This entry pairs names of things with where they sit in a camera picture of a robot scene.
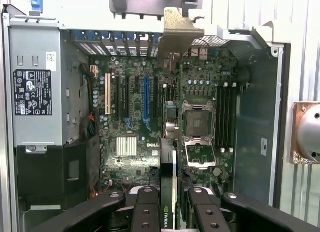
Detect blue expansion slot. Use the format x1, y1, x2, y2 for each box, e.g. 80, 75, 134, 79
142, 75, 151, 126

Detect white expansion slot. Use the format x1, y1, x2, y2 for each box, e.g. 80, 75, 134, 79
104, 73, 112, 115

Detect open dark PC case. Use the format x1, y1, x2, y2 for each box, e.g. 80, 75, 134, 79
0, 3, 293, 232

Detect metal socket cover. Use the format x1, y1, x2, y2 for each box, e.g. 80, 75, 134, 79
184, 141, 217, 170

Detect grey power supply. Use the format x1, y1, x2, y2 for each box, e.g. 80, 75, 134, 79
8, 15, 65, 147

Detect black power wire bundle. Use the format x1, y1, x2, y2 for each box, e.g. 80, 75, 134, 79
78, 63, 100, 142

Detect blue case latch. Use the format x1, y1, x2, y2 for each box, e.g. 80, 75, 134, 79
30, 0, 45, 14

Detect CPU socket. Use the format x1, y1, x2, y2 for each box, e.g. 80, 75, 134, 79
181, 100, 216, 142

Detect grey parts rack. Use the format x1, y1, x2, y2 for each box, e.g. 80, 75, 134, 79
109, 0, 201, 17

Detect green motherboard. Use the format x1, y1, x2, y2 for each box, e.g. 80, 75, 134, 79
88, 51, 241, 192

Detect black plastic shroud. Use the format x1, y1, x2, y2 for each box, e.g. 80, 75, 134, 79
16, 135, 101, 212

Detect silver chipset heatsink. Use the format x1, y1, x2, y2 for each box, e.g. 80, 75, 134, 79
116, 136, 138, 157

